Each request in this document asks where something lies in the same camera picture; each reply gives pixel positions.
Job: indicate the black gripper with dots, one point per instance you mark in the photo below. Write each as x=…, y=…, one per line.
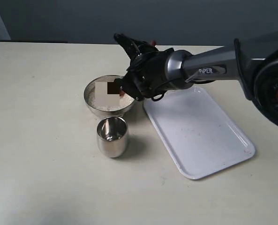
x=146, y=76

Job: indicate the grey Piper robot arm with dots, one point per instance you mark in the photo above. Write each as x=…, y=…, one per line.
x=253, y=63

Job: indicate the silver metal bowl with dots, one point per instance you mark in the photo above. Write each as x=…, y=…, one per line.
x=101, y=103

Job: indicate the shiny steel cup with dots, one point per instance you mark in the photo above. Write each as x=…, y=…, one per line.
x=112, y=136

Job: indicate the white plastic tray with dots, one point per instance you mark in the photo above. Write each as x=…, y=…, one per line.
x=199, y=136

